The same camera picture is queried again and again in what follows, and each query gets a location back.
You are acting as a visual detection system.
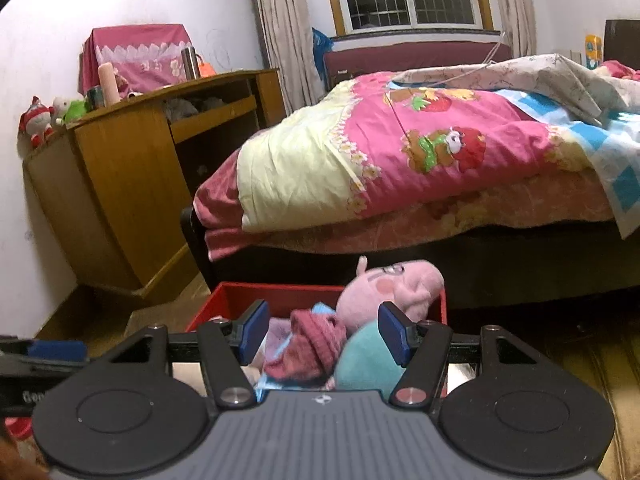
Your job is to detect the white cat plush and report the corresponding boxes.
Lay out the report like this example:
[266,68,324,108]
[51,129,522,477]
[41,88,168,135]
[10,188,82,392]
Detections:
[50,96,74,126]

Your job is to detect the beige curtain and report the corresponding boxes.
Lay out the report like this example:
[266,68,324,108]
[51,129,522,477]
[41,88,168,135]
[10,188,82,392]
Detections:
[487,0,539,59]
[247,0,327,129]

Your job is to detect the grey clothes in desk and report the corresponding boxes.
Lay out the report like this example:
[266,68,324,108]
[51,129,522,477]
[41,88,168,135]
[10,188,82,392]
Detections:
[165,95,227,122]

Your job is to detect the pink cloth cover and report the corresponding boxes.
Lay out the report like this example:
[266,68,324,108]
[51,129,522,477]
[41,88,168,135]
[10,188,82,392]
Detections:
[80,23,202,96]

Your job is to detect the maroon bed sheet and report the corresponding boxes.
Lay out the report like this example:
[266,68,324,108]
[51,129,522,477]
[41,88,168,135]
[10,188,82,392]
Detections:
[192,152,617,262]

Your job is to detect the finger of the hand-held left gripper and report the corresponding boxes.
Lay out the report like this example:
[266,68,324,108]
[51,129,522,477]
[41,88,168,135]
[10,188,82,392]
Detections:
[0,337,92,377]

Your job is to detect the dark cabinet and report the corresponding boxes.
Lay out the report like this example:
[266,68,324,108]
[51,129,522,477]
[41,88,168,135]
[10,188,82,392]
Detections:
[604,19,640,71]

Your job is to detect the small red thing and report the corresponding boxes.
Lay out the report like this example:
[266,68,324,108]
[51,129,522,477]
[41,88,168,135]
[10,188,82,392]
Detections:
[5,417,34,444]

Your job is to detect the pink cartoon quilt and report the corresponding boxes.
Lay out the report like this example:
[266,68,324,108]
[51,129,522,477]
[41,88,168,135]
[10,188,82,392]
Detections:
[237,72,617,234]

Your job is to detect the pink pig plush toy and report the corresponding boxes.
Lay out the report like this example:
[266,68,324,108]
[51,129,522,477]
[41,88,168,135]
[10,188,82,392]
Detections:
[332,256,446,402]

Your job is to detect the red plush doll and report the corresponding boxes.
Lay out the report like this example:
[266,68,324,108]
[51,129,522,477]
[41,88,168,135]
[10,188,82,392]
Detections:
[19,96,56,150]

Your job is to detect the yellow bottle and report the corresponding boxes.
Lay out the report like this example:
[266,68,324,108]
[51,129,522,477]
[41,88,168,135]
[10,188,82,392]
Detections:
[585,35,604,69]

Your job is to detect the blue bag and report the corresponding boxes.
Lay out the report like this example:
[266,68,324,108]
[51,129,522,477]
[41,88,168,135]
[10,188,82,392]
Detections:
[311,27,334,93]

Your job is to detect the wooden desk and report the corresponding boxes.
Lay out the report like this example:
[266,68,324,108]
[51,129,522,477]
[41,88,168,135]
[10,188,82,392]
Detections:
[22,67,287,306]

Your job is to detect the white floral sheet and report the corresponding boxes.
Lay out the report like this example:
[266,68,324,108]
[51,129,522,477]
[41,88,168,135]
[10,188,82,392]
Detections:
[392,52,640,125]

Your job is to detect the metal thermos flask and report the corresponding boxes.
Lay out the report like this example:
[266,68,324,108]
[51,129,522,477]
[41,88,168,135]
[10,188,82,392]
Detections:
[181,46,199,82]

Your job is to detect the dark wooden bed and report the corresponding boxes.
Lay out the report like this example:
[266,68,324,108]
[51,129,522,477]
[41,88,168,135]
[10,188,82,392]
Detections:
[180,42,640,312]

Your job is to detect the maroon knit cloth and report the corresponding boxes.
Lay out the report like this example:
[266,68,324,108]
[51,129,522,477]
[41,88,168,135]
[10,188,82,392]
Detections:
[262,308,349,389]

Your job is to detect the white cable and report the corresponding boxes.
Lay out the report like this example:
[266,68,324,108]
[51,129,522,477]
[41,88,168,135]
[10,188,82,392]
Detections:
[435,32,509,86]

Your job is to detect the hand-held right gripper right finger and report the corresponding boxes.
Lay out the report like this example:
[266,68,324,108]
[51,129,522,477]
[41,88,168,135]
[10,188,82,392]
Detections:
[377,301,548,407]

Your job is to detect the brown furry thing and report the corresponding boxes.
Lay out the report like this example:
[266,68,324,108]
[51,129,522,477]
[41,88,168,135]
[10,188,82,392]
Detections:
[0,435,49,480]

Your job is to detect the pink bottle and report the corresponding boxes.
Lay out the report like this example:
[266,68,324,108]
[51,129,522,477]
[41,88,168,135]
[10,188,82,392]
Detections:
[97,62,121,109]

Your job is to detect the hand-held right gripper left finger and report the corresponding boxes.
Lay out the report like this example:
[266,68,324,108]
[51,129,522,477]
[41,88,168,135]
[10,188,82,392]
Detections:
[92,300,272,409]

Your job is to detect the blue checkered blanket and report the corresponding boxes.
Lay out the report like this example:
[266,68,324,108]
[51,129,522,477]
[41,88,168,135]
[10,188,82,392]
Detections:
[495,87,640,239]

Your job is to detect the red cardboard box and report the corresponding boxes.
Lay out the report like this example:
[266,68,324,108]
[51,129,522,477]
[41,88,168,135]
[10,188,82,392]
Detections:
[185,281,449,402]

